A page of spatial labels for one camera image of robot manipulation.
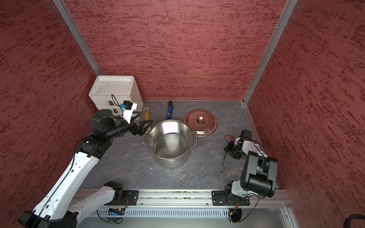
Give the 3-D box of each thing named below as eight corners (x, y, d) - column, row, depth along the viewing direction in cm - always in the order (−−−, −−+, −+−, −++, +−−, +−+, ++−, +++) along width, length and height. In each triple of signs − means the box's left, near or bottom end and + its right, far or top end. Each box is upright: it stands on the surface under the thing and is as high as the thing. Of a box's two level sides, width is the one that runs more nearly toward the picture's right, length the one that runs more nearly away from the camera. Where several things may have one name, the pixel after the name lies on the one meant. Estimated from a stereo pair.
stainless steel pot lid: (201, 140, 100) (201, 138, 97) (181, 119, 112) (181, 116, 110) (223, 125, 109) (223, 123, 106) (202, 106, 121) (202, 104, 119)
